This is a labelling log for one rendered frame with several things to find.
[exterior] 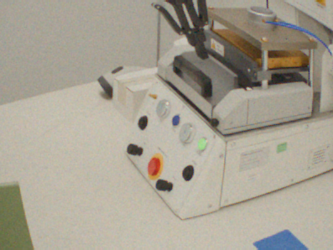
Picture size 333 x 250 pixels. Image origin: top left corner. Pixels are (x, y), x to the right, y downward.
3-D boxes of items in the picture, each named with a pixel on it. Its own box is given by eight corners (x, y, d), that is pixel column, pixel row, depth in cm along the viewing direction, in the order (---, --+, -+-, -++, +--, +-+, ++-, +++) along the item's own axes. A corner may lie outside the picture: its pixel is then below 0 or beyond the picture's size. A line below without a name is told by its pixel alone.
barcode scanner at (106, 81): (158, 79, 199) (158, 54, 196) (170, 89, 193) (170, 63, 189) (94, 91, 191) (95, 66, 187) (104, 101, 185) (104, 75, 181)
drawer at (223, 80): (271, 70, 161) (271, 44, 158) (313, 104, 143) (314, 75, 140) (165, 81, 151) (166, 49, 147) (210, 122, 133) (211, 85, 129)
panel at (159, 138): (125, 151, 159) (158, 79, 154) (177, 215, 134) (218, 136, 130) (117, 148, 158) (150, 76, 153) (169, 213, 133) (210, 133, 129)
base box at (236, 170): (298, 116, 180) (300, 63, 172) (356, 169, 149) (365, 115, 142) (122, 148, 161) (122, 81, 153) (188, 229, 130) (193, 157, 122)
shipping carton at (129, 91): (173, 93, 190) (174, 64, 186) (195, 111, 180) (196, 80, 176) (111, 105, 183) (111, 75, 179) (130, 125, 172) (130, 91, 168)
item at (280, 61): (267, 41, 156) (267, 10, 152) (312, 74, 138) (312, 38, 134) (210, 44, 150) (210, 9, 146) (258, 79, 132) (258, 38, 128)
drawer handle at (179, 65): (180, 70, 147) (181, 54, 145) (212, 96, 135) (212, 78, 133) (172, 71, 146) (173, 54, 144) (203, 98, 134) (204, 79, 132)
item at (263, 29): (280, 37, 161) (278, -3, 156) (340, 80, 136) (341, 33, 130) (203, 39, 153) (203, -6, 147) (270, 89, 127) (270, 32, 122)
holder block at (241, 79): (267, 59, 158) (267, 49, 157) (307, 89, 142) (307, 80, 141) (213, 62, 152) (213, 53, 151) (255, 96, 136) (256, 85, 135)
